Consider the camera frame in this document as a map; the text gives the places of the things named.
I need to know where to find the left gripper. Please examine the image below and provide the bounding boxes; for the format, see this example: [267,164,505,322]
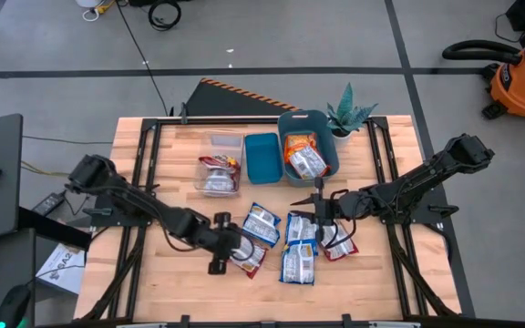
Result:
[206,211,253,276]

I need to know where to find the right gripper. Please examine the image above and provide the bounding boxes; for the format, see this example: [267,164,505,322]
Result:
[291,176,353,243]

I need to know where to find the red Maruchan ramen pack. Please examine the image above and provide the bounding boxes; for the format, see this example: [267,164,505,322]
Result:
[319,220,360,262]
[198,154,242,195]
[228,234,269,280]

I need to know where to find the orange Maruchan ramen pack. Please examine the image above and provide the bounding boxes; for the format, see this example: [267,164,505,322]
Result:
[283,132,319,159]
[287,145,332,180]

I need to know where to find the small teal bin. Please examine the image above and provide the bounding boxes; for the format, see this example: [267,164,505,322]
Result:
[243,132,284,186]

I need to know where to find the large blue-grey bin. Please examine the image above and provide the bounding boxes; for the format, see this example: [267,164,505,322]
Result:
[276,108,341,189]

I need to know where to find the potted green plant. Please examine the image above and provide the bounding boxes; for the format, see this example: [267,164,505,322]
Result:
[325,82,379,140]

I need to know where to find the clear plastic bin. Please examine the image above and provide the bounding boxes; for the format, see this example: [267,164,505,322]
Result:
[192,129,246,198]

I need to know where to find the black ramp with orange stripes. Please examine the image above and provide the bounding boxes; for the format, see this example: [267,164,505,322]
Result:
[184,77,302,118]

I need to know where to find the white printed carton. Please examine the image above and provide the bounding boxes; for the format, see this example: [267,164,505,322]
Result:
[36,243,88,295]

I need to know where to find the black power adapter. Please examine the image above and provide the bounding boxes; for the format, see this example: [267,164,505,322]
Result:
[31,191,67,218]

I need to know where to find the dark grey desk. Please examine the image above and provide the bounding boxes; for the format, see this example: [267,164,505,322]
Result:
[0,207,93,328]

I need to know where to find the black computer mouse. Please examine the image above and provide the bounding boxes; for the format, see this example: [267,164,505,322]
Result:
[0,284,32,328]

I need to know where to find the orange shop vacuum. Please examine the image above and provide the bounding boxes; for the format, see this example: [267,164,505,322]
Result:
[441,31,525,133]

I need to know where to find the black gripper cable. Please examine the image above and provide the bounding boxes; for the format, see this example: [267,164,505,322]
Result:
[324,189,359,250]

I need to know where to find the black metal table frame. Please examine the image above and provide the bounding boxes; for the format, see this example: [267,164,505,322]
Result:
[79,116,476,328]

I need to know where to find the long black floor cable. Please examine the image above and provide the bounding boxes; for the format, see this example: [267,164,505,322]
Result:
[115,0,172,118]

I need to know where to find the yellow cable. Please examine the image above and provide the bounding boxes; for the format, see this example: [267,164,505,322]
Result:
[20,159,75,179]

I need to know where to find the coiled black cable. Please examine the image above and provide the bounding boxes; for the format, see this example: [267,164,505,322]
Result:
[147,0,183,33]

